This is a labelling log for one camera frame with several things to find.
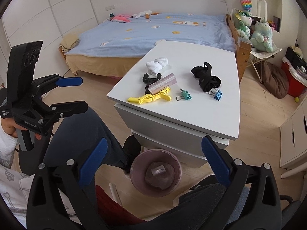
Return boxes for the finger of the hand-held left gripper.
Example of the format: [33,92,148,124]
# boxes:
[32,74,83,97]
[41,101,89,125]

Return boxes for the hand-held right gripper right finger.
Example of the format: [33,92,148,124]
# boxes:
[201,135,283,230]

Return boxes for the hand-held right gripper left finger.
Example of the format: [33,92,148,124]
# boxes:
[27,138,108,230]

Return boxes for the pink trash bin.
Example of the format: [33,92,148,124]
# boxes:
[130,149,183,197]

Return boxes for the blue binder clip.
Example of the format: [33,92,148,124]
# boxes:
[208,85,222,101]

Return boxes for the yellow plastic clip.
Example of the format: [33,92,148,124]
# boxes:
[128,88,172,104]

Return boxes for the green binder clip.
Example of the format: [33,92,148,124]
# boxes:
[176,89,192,101]

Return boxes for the black sock bundle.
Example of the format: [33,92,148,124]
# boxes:
[191,62,221,93]

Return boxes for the white socks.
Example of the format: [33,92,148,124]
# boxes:
[146,57,169,75]

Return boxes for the pink patterned box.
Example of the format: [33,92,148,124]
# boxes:
[147,73,178,94]

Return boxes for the person's left hand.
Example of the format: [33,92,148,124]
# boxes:
[0,118,43,140]

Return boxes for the person's left leg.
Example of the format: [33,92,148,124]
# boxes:
[43,107,129,173]

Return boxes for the person's leg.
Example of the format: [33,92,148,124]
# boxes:
[144,176,243,230]
[43,107,129,173]

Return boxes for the yellow bed skirt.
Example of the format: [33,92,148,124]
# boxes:
[65,54,144,78]

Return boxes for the beige folded pillow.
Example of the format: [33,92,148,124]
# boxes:
[59,33,79,53]

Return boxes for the person's left black shoe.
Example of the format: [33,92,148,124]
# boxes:
[123,135,142,174]

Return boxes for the person's right leg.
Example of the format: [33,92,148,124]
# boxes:
[144,176,243,230]

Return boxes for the red cloth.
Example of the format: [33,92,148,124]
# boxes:
[95,184,147,228]

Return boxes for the white wardrobe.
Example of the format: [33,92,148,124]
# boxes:
[0,0,101,55]

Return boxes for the white drawer table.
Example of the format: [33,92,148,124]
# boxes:
[107,40,241,168]

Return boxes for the white drawer cabinet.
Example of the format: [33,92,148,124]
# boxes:
[279,101,307,179]

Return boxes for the black forked attachment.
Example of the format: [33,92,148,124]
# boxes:
[142,72,164,94]

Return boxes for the pink plush toy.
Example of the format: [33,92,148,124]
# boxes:
[111,14,132,22]

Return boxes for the person's white printed top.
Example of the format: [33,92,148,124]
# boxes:
[0,166,81,224]

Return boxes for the bed with blue blanket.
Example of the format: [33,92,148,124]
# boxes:
[66,13,237,59]

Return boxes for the white goose plush toy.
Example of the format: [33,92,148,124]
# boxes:
[131,10,159,19]

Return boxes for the brown cushion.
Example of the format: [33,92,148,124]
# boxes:
[261,61,289,99]

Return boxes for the red cooler box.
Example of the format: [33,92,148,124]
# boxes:
[282,57,307,98]

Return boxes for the beige folding chair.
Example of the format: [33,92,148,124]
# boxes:
[247,38,283,83]

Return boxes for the black bag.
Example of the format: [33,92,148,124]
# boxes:
[285,46,307,70]

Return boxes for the teal plush toy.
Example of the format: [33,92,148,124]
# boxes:
[249,20,275,53]

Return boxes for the green dragon plush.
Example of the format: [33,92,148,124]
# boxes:
[231,8,252,39]

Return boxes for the wooden bed frame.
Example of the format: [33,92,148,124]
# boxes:
[225,14,252,84]

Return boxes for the white metal loop frame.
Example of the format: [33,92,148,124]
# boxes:
[257,0,268,22]

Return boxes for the white wall shelf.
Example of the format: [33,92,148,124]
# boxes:
[255,0,283,33]

